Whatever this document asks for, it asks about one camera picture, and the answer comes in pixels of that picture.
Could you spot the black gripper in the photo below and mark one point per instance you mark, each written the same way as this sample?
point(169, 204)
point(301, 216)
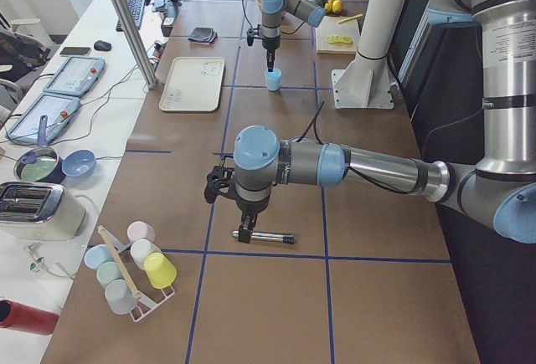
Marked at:
point(270, 44)
point(249, 206)

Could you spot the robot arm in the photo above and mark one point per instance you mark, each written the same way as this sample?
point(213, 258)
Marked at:
point(311, 12)
point(498, 191)

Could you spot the light blue plastic cup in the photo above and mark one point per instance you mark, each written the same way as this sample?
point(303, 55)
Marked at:
point(273, 79)

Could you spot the yellow upturned cup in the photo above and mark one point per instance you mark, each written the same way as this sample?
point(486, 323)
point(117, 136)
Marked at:
point(160, 270)

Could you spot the white upturned cup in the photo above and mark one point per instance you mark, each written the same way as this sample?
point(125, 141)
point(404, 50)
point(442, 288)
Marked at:
point(141, 249)

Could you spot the pink upturned cup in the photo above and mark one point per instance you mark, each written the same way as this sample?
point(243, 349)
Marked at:
point(140, 230)

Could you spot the grey upturned cup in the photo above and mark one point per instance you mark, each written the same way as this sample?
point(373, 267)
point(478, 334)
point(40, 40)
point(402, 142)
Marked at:
point(119, 297)

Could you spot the green upturned cup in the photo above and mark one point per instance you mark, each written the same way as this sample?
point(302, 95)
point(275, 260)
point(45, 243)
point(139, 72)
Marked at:
point(107, 273)

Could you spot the blue upturned cup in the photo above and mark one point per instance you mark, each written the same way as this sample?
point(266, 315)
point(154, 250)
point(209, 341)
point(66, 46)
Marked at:
point(96, 256)

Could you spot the steel muddler black tip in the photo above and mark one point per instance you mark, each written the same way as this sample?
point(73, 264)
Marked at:
point(286, 238)

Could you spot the lemon slices row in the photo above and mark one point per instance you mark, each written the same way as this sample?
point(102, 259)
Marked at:
point(339, 39)

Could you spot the wooden cutting board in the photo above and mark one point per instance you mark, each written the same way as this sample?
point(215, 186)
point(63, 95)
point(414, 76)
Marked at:
point(330, 26)

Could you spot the grey folded cloth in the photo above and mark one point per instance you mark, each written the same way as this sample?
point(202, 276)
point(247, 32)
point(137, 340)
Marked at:
point(203, 35)

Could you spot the yellow lemon top right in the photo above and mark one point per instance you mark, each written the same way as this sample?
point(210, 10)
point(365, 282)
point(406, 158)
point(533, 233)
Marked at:
point(333, 6)

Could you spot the cream bear serving tray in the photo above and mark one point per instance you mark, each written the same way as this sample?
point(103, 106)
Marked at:
point(193, 85)

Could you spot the yellow plastic knife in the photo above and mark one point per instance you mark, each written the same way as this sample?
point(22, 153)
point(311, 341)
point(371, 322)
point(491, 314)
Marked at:
point(350, 18)

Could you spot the black keyboard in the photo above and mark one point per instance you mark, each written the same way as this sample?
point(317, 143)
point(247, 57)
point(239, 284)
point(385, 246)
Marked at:
point(136, 9)

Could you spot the black computer mouse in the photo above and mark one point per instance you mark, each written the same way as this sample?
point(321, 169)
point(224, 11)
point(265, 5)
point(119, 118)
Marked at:
point(102, 45)

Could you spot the blue bowl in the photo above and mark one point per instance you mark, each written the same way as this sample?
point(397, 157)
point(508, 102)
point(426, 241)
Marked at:
point(79, 163)

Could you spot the teach pendant far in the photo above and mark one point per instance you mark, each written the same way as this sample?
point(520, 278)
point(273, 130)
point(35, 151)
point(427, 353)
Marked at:
point(76, 76)

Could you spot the black smartphone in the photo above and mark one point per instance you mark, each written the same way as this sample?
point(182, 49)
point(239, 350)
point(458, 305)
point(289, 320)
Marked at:
point(75, 51)

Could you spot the blue saucepan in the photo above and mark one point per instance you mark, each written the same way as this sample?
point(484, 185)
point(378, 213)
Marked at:
point(41, 164)

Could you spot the white toaster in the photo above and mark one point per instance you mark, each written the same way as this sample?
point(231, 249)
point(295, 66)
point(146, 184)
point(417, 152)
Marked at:
point(40, 211)

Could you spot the red bottle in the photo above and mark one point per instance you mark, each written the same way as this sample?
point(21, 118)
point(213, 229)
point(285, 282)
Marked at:
point(19, 317)

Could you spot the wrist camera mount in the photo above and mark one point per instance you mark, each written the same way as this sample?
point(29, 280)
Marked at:
point(252, 34)
point(220, 182)

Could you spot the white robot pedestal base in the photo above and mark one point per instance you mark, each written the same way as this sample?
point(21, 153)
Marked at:
point(365, 84)

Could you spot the white wire cup rack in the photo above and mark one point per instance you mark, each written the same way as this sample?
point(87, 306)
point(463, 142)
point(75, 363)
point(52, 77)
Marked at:
point(146, 305)

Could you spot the wooden rack handle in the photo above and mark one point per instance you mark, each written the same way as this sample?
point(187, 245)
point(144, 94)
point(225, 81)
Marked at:
point(105, 235)

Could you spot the aluminium frame post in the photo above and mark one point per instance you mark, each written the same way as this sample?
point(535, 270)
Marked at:
point(135, 42)

